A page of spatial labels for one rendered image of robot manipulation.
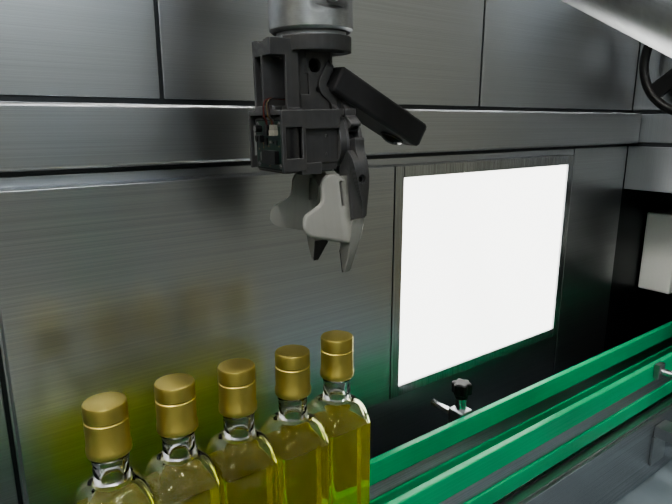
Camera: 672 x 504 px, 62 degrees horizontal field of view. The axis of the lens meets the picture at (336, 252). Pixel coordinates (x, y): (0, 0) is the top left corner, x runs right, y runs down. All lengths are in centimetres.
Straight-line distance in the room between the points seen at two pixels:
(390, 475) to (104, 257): 44
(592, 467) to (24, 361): 80
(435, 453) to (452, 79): 53
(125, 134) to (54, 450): 32
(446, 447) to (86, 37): 66
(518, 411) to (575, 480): 12
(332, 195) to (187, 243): 18
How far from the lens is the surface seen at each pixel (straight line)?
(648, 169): 131
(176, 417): 51
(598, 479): 103
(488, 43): 94
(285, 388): 55
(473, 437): 89
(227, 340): 66
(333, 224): 51
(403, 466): 79
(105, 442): 49
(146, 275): 60
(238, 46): 66
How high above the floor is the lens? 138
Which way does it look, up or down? 13 degrees down
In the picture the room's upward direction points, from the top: straight up
